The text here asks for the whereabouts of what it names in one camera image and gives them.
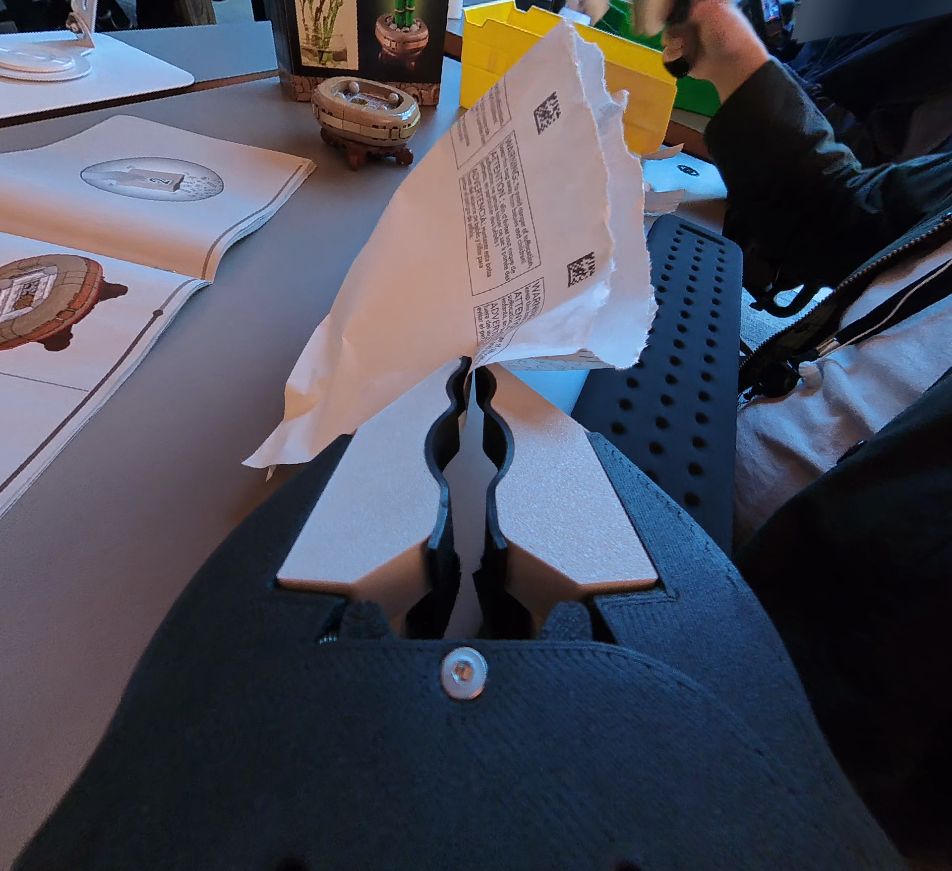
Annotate green parts bin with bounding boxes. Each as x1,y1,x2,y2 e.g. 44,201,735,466
595,0,722,119

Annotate person's right hand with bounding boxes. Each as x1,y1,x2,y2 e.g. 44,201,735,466
686,0,772,100

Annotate tan brick-built pot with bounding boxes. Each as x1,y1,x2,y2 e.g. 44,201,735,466
311,76,421,170

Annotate yellow parts bin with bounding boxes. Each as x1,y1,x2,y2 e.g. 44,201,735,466
460,0,679,156

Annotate adjoining grey desk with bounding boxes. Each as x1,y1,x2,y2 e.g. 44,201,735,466
0,19,282,129

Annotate instruction booklet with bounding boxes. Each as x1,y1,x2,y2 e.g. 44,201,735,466
0,114,317,515

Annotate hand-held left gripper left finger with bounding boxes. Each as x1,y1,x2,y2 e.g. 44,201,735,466
277,358,473,640

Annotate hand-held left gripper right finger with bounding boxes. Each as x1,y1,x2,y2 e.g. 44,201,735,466
475,364,660,640

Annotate black perforated chair part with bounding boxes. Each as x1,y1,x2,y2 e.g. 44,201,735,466
571,215,745,554

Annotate white printed paper bag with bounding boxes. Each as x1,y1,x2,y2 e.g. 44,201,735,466
244,19,657,470

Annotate torn paper scraps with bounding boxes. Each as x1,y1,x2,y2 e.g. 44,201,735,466
641,142,687,215

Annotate instruction sheet on stand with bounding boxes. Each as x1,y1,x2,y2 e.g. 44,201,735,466
0,0,196,122

